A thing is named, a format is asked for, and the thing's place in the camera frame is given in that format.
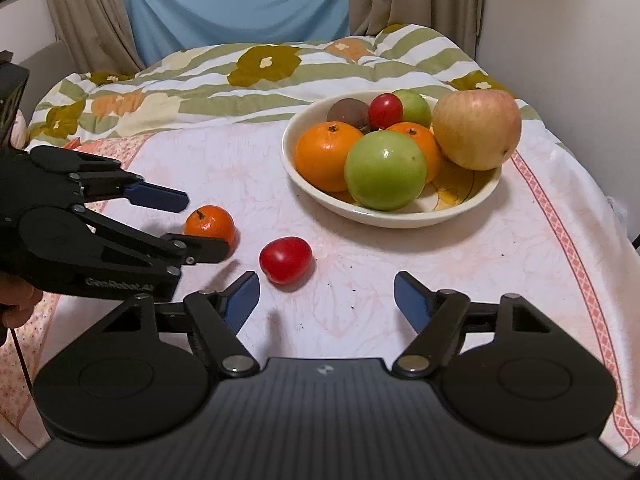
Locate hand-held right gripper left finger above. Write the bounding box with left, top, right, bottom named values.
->
left=102, top=270, right=262, bottom=379

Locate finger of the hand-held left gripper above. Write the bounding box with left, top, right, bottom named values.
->
left=72, top=204, right=237, bottom=267
left=30, top=145, right=190, bottom=214

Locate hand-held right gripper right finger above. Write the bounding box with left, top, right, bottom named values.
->
left=392, top=271, right=551, bottom=379

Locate small mandarin orange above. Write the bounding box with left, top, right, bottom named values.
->
left=184, top=205, right=237, bottom=252

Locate red cherry tomato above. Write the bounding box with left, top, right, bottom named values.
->
left=259, top=236, right=315, bottom=286
left=368, top=93, right=404, bottom=130

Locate cream yellow printed bowl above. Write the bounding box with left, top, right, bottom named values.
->
left=280, top=91, right=503, bottom=230

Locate large green apple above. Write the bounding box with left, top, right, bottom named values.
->
left=344, top=131, right=429, bottom=212

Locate large orange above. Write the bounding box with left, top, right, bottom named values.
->
left=294, top=121, right=365, bottom=193
left=385, top=121, right=443, bottom=184

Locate red yellow apple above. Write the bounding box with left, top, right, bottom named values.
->
left=432, top=89, right=523, bottom=172

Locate person's left hand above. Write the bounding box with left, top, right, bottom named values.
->
left=0, top=274, right=44, bottom=346

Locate pink white printed towel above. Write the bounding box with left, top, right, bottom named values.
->
left=0, top=110, right=631, bottom=456

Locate floral striped quilt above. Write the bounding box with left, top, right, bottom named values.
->
left=22, top=23, right=640, bottom=441

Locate grey headboard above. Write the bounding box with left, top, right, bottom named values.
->
left=17, top=40, right=68, bottom=116

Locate small green apple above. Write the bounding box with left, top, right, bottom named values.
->
left=391, top=89, right=433, bottom=129

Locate brown kiwi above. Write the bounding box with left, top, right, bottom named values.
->
left=327, top=98, right=372, bottom=133

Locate blue cloth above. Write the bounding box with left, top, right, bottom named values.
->
left=120, top=0, right=351, bottom=68

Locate white plastic bag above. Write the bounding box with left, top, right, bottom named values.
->
left=605, top=194, right=633, bottom=241

